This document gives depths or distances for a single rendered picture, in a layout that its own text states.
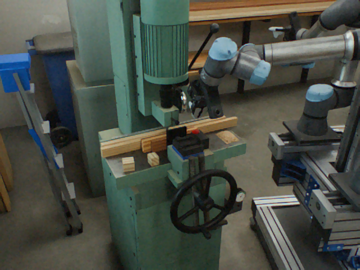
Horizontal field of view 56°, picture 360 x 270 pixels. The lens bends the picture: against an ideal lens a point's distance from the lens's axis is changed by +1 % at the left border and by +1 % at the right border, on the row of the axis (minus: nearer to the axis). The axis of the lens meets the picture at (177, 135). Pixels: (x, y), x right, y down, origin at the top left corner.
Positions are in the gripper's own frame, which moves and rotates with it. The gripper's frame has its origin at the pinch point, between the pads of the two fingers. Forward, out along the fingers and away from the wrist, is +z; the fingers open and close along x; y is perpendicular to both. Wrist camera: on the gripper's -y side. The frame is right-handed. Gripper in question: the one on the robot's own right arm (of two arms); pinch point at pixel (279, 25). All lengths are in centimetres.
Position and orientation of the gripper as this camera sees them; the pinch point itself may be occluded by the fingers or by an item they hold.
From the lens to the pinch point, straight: 225.4
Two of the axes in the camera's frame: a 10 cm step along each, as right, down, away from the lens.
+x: 9.2, -2.9, 2.4
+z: -3.6, -4.5, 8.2
